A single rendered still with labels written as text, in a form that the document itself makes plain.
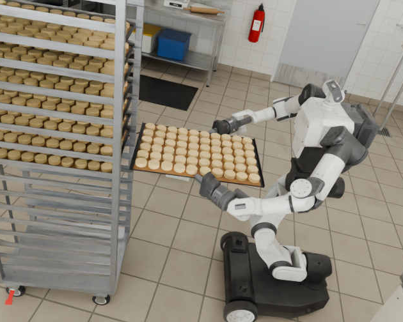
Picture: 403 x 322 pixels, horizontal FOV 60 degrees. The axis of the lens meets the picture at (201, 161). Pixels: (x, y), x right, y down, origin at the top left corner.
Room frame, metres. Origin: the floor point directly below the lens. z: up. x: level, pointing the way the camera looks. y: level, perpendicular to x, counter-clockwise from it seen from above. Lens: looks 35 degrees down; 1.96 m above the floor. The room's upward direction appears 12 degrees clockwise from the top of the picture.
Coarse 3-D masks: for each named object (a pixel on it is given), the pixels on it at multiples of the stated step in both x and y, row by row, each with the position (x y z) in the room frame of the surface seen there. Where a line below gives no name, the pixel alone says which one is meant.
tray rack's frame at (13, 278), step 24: (0, 168) 1.30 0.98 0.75; (24, 240) 1.36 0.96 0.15; (48, 240) 1.39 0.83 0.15; (120, 240) 1.51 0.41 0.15; (0, 264) 1.09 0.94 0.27; (24, 264) 1.20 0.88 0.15; (48, 264) 1.23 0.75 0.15; (72, 264) 1.26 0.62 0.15; (120, 264) 1.32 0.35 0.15; (72, 288) 1.11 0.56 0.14; (96, 288) 1.14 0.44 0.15
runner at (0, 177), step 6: (0, 174) 1.11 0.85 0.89; (6, 180) 1.12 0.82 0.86; (12, 180) 1.12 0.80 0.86; (18, 180) 1.12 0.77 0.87; (24, 180) 1.12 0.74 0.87; (30, 180) 1.13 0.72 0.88; (36, 180) 1.13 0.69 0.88; (42, 180) 1.13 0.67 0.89; (54, 186) 1.14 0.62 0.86; (60, 186) 1.14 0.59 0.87; (66, 186) 1.14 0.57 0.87; (72, 186) 1.15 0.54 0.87; (78, 186) 1.15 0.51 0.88; (84, 186) 1.15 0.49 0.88; (90, 186) 1.16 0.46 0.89; (102, 192) 1.16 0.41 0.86; (108, 192) 1.16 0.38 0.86
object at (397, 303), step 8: (400, 288) 0.99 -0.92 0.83; (392, 296) 0.99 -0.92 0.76; (400, 296) 0.96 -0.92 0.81; (384, 304) 1.00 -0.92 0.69; (392, 304) 0.97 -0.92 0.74; (400, 304) 0.94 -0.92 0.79; (384, 312) 0.97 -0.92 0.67; (392, 312) 0.94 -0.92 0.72; (400, 312) 0.91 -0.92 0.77; (376, 320) 0.98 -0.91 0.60; (384, 320) 0.95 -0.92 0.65; (392, 320) 0.92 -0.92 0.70; (400, 320) 0.89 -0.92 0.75
